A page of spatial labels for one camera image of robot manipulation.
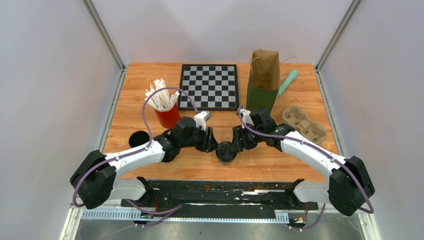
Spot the white wrapped straws bundle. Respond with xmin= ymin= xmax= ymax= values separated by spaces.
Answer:
xmin=144 ymin=78 xmax=180 ymax=112

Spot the mint green handle tool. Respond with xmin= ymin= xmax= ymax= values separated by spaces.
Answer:
xmin=276 ymin=69 xmax=299 ymax=98

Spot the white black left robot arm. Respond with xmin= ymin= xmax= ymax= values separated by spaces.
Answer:
xmin=69 ymin=111 xmax=219 ymax=209

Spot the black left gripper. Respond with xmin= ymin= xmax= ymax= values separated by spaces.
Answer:
xmin=180 ymin=124 xmax=222 ymax=154

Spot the cardboard cup carrier tray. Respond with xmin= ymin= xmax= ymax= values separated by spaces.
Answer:
xmin=282 ymin=106 xmax=328 ymax=145

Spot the black cup lid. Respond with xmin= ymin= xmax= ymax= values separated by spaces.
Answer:
xmin=215 ymin=141 xmax=237 ymax=161

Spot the green paper bag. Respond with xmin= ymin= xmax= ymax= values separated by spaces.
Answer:
xmin=245 ymin=49 xmax=281 ymax=113

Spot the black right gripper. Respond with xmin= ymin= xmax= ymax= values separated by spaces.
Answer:
xmin=229 ymin=123 xmax=264 ymax=153

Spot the clear brown plastic cup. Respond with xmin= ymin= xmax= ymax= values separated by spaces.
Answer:
xmin=219 ymin=160 xmax=233 ymax=165

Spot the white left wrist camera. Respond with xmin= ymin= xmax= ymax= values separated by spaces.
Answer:
xmin=193 ymin=110 xmax=211 ymax=131

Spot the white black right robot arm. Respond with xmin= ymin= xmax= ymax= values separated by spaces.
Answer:
xmin=233 ymin=106 xmax=375 ymax=216

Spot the black white chessboard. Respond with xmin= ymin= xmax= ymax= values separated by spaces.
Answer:
xmin=177 ymin=63 xmax=240 ymax=111

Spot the red straw holder cup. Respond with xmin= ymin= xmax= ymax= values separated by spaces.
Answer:
xmin=155 ymin=103 xmax=181 ymax=129

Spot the black lid stack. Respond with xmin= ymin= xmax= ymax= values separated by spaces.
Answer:
xmin=161 ymin=152 xmax=178 ymax=163

